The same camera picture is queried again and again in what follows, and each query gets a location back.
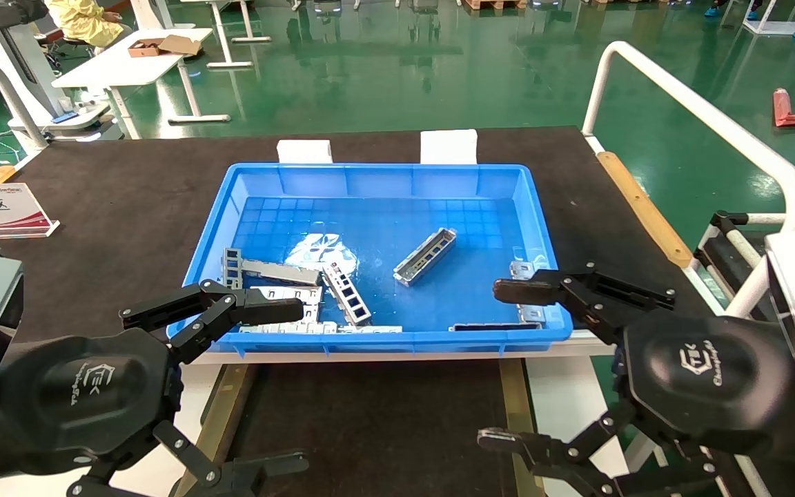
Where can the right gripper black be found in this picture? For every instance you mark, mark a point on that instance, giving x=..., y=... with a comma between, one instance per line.
x=708, y=379

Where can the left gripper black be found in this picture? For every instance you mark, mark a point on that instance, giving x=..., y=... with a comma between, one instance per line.
x=87, y=393

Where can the silver metal channel bracket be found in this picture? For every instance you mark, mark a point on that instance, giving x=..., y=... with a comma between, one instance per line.
x=425, y=257

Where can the notched metal strip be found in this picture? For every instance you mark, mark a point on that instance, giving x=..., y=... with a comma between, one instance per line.
x=287, y=329

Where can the flat slotted metal plate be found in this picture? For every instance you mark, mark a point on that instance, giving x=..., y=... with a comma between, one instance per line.
x=311, y=295
x=312, y=314

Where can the plain metal strip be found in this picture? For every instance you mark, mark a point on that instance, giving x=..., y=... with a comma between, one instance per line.
x=370, y=330

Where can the clear plastic film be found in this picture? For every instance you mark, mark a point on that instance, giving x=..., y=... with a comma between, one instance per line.
x=321, y=250

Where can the long wooden edge strip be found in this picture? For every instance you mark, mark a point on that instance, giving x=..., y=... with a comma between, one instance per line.
x=642, y=207

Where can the black felt table mat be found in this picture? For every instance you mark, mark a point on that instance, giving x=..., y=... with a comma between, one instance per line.
x=128, y=207

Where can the small white foam block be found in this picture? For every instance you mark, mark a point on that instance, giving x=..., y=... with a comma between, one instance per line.
x=304, y=152

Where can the blue plastic bin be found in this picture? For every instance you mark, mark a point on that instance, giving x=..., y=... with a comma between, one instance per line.
x=404, y=186

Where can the large white foam block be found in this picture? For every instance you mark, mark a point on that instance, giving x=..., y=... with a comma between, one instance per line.
x=448, y=146

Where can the white tube railing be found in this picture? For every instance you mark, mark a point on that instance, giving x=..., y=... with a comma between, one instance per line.
x=715, y=117

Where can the white work table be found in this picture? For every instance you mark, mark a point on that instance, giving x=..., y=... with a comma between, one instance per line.
x=121, y=65

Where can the open cardboard box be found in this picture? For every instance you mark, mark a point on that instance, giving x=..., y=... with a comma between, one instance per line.
x=163, y=46

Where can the wooden pallet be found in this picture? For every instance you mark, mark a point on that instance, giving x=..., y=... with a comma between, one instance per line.
x=494, y=4

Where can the black round stool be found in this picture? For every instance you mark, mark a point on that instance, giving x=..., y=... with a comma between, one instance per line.
x=76, y=43

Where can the grey tube railing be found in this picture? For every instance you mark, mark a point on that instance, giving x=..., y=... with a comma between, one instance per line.
x=4, y=90

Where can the white floor stand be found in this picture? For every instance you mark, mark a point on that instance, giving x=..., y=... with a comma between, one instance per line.
x=770, y=26

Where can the white robot with column base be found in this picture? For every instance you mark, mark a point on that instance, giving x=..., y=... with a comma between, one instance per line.
x=18, y=62

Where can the person in yellow coat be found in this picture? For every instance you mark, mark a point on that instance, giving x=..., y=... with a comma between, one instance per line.
x=83, y=21

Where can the grey L-shaped metal bracket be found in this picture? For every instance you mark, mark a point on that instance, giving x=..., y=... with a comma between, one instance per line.
x=280, y=271

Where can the small folded metal bracket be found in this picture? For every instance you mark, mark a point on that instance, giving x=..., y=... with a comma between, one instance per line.
x=522, y=270

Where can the black tray with brass frame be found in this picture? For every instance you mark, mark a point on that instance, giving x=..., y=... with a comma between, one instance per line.
x=384, y=414

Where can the metal bracket with square windows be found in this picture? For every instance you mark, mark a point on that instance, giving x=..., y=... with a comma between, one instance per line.
x=346, y=293

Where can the black roller frame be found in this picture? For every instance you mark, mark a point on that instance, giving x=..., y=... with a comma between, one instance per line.
x=722, y=252

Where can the white table frame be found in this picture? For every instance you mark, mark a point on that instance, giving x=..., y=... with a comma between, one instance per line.
x=249, y=31

